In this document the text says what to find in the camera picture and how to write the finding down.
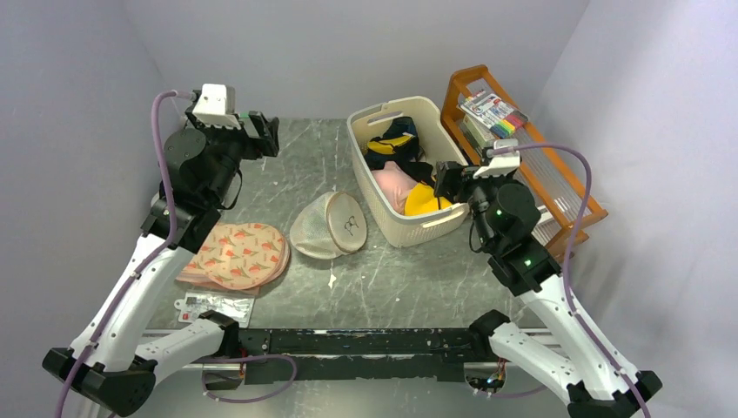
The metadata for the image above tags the white mesh laundry bag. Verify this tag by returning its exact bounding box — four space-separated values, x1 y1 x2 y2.
289 192 367 260

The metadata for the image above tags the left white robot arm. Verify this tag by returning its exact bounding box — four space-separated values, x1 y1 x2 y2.
43 111 279 417

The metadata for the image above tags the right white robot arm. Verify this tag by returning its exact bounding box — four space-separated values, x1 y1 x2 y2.
434 161 662 417

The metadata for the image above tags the yellow bra in basket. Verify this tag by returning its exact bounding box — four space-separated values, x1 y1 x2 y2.
404 183 453 217

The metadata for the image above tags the cream plastic laundry basket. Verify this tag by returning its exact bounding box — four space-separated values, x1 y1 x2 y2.
346 96 468 247

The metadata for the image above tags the pink bra in basket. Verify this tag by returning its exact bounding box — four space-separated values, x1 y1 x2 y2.
372 161 418 215

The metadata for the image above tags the floral pink laundry bag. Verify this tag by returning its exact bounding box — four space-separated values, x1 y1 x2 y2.
177 223 291 295

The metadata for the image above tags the black yellow garment in basket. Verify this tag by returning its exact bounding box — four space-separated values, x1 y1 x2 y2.
365 117 433 181

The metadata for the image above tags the coloured marker pen pack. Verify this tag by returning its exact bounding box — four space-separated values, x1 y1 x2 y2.
459 90 528 139

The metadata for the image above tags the orange wooden rack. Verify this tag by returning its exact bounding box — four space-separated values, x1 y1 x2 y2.
440 64 585 262

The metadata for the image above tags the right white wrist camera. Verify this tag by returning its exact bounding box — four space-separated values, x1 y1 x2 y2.
473 139 521 179

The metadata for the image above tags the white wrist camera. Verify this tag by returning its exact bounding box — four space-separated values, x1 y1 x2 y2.
473 139 521 179
191 84 241 130

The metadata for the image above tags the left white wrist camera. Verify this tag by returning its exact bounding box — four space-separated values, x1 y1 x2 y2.
191 84 241 130

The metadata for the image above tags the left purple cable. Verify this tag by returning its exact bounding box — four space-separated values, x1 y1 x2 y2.
53 90 198 418

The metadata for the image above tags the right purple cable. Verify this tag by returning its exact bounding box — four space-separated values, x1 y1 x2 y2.
490 143 653 418

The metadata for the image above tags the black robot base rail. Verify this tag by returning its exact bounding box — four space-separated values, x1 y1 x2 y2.
181 326 526 387

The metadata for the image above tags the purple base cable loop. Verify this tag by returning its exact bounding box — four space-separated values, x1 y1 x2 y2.
200 354 298 404

